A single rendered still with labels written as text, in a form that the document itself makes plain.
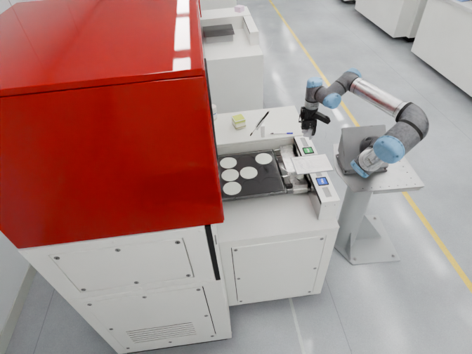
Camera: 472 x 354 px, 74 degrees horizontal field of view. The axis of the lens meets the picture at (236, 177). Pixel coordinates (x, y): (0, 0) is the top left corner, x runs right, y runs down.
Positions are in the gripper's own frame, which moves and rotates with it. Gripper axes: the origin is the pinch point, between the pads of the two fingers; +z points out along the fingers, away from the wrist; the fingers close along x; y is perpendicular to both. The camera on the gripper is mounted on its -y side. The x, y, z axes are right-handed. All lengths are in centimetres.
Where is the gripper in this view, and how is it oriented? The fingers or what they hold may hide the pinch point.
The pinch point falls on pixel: (311, 137)
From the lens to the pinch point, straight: 182.1
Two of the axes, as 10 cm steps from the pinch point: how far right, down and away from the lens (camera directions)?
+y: -9.9, 1.0, -0.3
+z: 0.6, 7.2, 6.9
